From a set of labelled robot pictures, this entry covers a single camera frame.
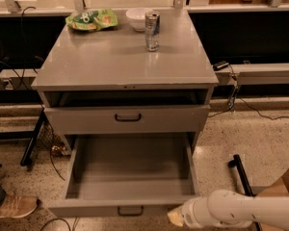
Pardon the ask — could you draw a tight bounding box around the cardboard box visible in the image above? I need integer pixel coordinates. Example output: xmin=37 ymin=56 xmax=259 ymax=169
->
xmin=256 ymin=158 xmax=289 ymax=231

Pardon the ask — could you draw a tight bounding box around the silver drink can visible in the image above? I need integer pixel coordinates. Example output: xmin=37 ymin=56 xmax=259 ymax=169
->
xmin=145 ymin=11 xmax=160 ymax=52

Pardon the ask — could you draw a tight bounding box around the green chip bag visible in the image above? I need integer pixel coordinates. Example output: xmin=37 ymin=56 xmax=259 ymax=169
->
xmin=66 ymin=9 xmax=118 ymax=32

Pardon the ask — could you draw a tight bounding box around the black floor cable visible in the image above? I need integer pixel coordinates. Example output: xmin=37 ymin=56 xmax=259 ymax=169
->
xmin=207 ymin=64 xmax=289 ymax=121

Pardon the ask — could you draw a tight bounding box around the tan sneaker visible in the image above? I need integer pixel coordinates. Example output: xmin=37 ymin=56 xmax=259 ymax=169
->
xmin=0 ymin=194 xmax=38 ymax=218

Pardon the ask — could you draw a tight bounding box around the black table leg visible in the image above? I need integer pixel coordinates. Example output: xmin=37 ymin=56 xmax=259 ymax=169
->
xmin=20 ymin=111 xmax=45 ymax=167

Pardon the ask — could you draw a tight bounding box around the grey drawer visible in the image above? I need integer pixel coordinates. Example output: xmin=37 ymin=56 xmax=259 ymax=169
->
xmin=45 ymin=105 xmax=209 ymax=135
xmin=49 ymin=133 xmax=198 ymax=218

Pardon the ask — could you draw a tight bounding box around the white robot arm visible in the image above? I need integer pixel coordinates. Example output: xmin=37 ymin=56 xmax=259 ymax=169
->
xmin=168 ymin=190 xmax=289 ymax=231

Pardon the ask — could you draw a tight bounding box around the black wall cable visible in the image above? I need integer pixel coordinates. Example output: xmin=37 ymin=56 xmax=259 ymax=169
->
xmin=0 ymin=5 xmax=44 ymax=90

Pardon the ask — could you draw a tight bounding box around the black metal frame bar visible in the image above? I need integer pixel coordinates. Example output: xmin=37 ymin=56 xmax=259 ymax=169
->
xmin=227 ymin=153 xmax=263 ymax=231

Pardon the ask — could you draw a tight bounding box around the grey drawer cabinet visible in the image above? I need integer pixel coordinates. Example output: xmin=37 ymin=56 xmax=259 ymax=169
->
xmin=32 ymin=9 xmax=218 ymax=149

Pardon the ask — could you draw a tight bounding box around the white bowl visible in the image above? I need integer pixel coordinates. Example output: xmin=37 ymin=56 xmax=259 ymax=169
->
xmin=125 ymin=8 xmax=152 ymax=32

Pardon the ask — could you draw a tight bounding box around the black power adapter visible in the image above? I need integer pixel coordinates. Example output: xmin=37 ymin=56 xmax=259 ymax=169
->
xmin=213 ymin=61 xmax=229 ymax=71

